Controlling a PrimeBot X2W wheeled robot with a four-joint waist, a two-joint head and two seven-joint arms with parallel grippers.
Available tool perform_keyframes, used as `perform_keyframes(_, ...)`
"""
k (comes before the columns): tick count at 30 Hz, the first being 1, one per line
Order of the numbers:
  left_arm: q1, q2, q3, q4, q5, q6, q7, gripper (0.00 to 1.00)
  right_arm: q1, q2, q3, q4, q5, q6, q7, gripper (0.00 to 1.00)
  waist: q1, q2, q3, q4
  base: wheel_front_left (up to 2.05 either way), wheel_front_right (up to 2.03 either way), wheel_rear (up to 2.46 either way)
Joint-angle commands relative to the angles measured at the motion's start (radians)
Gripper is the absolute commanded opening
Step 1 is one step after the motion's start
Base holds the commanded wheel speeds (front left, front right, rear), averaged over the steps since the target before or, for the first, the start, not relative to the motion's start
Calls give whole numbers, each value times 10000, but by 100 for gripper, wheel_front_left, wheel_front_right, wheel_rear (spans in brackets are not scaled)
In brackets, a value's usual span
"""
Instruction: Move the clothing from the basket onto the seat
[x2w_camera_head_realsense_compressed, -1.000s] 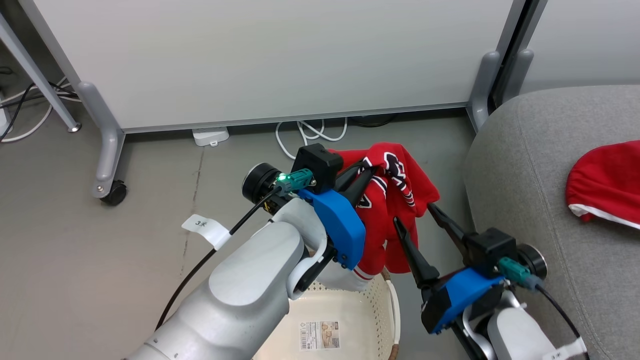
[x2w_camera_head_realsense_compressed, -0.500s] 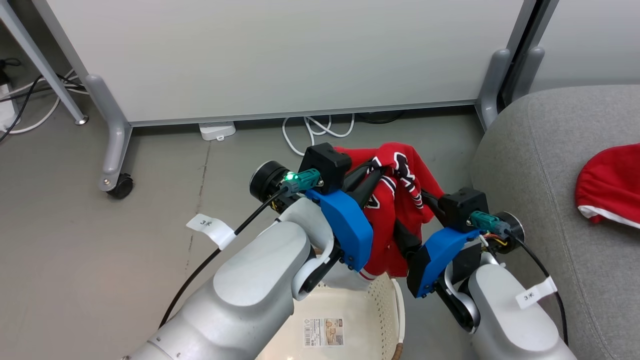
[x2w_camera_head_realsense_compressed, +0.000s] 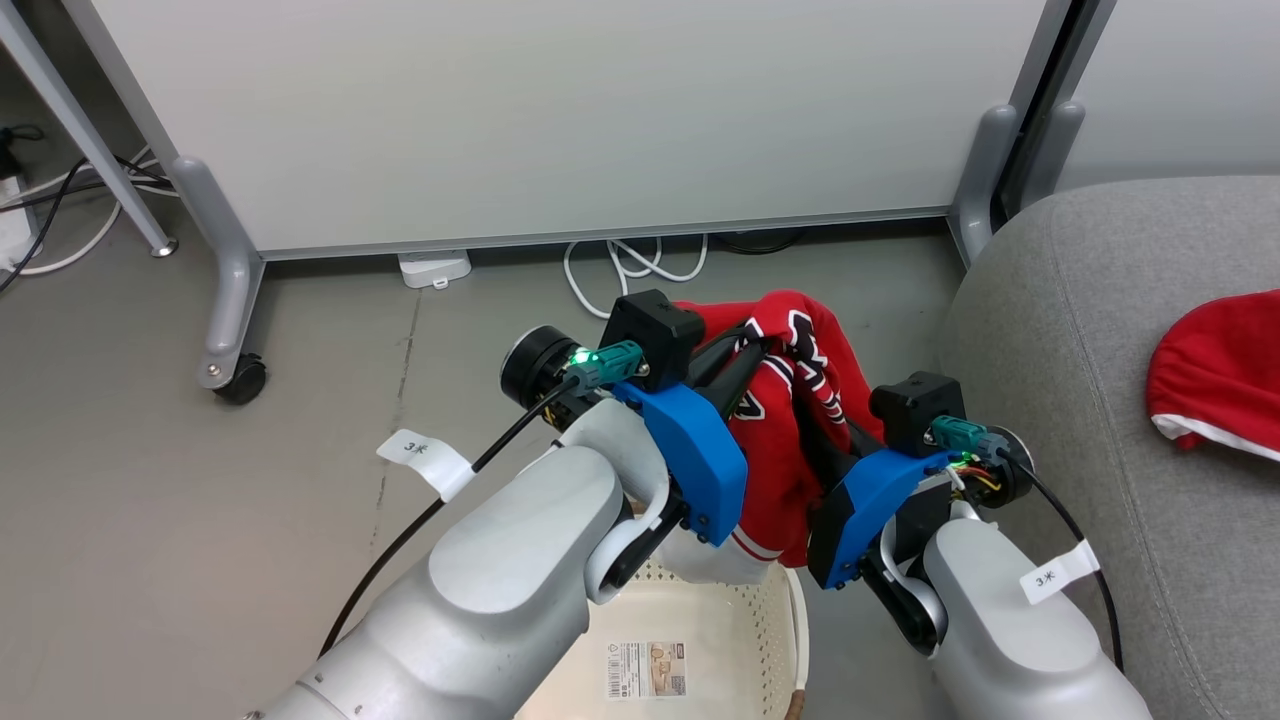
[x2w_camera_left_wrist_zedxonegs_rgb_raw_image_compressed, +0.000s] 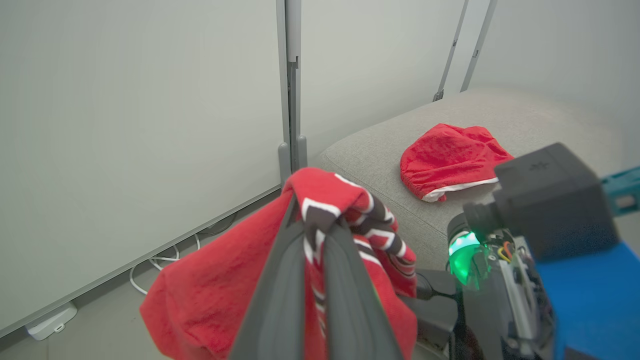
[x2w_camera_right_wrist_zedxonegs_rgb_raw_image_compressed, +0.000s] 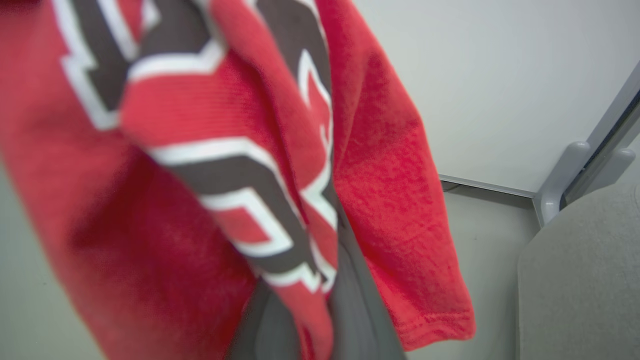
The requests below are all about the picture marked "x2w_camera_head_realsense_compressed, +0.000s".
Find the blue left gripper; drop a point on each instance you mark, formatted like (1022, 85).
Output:
(690, 450)

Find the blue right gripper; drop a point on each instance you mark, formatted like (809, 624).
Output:
(870, 500)

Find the red jersey with black print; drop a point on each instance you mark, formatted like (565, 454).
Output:
(780, 450)

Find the plain red garment white trim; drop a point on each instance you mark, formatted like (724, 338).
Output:
(1220, 370)

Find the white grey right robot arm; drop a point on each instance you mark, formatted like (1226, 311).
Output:
(1000, 620)

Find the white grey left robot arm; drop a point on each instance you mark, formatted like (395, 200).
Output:
(500, 580)

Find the grey fabric sofa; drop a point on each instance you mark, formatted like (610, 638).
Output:
(1100, 330)

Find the cream plastic laundry basket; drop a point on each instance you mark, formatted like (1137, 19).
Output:
(720, 620)

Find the white partition board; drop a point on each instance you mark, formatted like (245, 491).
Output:
(550, 120)
(1180, 80)

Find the white power adapter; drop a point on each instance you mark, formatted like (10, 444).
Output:
(435, 268)

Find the black caster wheel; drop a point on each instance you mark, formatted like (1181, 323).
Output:
(243, 382)

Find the grey partition foot with caster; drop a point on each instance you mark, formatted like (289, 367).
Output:
(235, 300)

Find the grey metal table leg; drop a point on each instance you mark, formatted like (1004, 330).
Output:
(90, 130)

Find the white power strip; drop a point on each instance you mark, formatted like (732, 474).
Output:
(15, 225)

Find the black power plug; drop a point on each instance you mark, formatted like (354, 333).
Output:
(18, 150)

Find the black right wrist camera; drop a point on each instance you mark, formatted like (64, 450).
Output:
(915, 410)

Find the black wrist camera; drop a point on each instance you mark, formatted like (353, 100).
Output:
(915, 410)
(650, 330)

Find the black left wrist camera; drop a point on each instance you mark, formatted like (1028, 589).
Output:
(650, 330)

